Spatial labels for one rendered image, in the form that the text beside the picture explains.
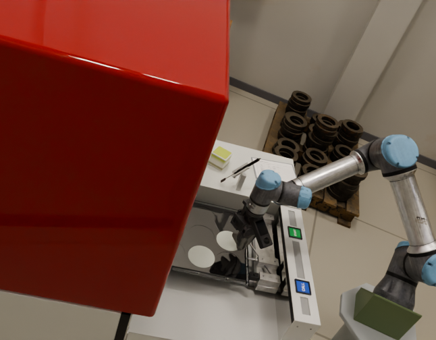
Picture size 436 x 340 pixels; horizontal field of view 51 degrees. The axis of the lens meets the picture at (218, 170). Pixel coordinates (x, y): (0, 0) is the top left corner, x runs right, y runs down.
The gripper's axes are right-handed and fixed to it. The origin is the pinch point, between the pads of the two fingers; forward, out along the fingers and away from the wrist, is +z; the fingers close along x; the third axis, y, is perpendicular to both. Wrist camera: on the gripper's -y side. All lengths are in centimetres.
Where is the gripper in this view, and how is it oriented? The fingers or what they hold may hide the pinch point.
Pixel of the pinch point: (241, 249)
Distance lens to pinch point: 171.0
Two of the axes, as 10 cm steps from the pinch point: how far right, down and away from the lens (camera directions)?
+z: -2.8, 7.5, 6.0
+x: -8.0, 1.7, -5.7
